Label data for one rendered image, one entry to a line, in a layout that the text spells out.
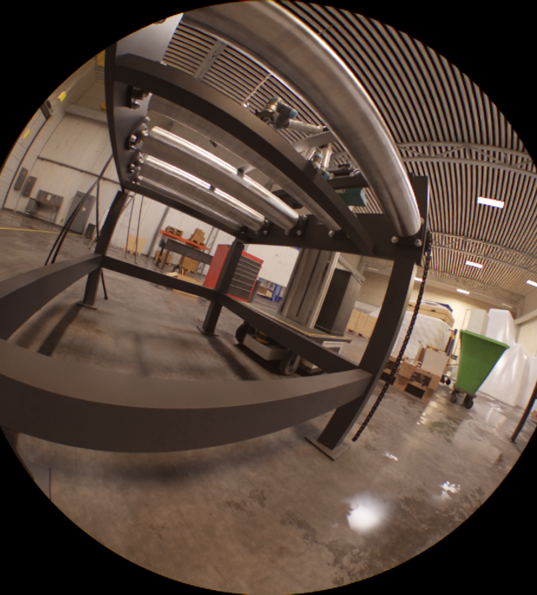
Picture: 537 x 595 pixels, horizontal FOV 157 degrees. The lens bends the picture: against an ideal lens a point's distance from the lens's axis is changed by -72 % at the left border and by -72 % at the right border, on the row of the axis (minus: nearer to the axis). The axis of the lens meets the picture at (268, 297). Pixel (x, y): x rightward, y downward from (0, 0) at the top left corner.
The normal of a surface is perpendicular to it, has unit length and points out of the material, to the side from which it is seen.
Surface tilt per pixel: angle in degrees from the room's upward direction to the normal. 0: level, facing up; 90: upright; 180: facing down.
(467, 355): 101
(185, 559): 0
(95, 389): 0
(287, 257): 90
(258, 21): 143
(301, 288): 90
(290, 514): 0
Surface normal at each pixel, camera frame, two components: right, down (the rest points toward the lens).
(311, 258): -0.64, -0.22
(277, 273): 0.25, 0.12
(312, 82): -0.26, 0.96
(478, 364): -0.85, -0.10
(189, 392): 0.35, -0.94
